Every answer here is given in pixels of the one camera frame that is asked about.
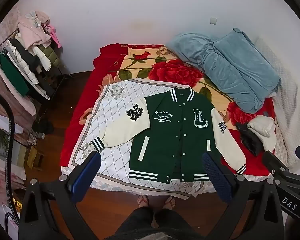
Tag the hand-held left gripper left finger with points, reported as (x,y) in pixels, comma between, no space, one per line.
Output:
(86,172)

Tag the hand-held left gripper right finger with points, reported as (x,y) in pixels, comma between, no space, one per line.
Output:
(215,177)

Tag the green and cream varsity jacket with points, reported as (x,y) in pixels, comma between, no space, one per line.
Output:
(165,135)

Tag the black metal clothes rack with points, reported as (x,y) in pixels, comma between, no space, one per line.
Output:
(62,76)

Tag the black cloth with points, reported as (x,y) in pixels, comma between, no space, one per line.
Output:
(250,140)

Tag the cream folded garment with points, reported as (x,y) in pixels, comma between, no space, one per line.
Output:
(262,130)

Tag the person's right foot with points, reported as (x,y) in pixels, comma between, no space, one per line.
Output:
(169,202)

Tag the person's foot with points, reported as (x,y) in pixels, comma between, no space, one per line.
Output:
(142,200)
(169,202)

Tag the wooden stool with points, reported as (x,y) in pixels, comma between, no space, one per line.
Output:
(36,157)

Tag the white checked floral sheet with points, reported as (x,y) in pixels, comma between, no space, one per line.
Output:
(110,120)

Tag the white dotted bedspread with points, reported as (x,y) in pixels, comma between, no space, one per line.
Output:
(290,97)

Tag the dark shoes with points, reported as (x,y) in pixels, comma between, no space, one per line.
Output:
(43,127)

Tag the person's left foot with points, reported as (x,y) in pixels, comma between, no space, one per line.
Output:
(142,200)

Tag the person's dark pants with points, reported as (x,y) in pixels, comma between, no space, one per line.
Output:
(140,225)

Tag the white fluffy garment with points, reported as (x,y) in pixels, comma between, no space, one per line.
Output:
(17,97)

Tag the folded blue quilt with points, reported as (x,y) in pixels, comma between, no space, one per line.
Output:
(227,62)

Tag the red rose print blanket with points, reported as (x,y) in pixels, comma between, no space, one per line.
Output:
(175,70)

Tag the olive puffer jacket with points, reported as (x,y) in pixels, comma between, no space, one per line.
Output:
(50,55)

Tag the dark green garment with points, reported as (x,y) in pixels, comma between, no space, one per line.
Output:
(12,73)

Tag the white puffer jacket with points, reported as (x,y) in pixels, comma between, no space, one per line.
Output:
(25,65)

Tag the black garment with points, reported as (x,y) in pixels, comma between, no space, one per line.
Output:
(27,55)

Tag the pink hanger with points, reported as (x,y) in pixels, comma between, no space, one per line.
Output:
(54,36)

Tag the pink garment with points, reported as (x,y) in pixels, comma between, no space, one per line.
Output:
(36,33)

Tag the white wall switch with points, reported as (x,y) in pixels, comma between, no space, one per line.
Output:
(213,21)

